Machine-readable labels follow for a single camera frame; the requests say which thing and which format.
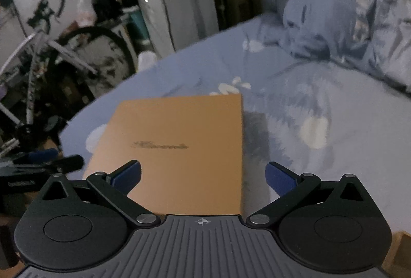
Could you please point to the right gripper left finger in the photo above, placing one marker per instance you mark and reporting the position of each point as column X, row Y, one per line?
column 115, row 187

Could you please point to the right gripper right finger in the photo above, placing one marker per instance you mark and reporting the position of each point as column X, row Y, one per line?
column 293, row 190

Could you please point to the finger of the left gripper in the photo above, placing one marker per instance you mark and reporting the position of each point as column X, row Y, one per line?
column 37, row 157
column 68, row 164

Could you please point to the orange box lid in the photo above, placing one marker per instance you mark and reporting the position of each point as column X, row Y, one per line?
column 190, row 150

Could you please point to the bicycle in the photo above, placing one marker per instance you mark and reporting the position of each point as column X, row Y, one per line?
column 46, row 81

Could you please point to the open orange cardboard box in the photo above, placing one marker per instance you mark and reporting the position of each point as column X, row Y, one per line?
column 397, row 262

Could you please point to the grey blue crumpled duvet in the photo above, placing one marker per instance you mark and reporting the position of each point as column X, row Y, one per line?
column 371, row 36

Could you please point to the grey storage cabinet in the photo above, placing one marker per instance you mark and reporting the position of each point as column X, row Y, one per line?
column 176, row 24

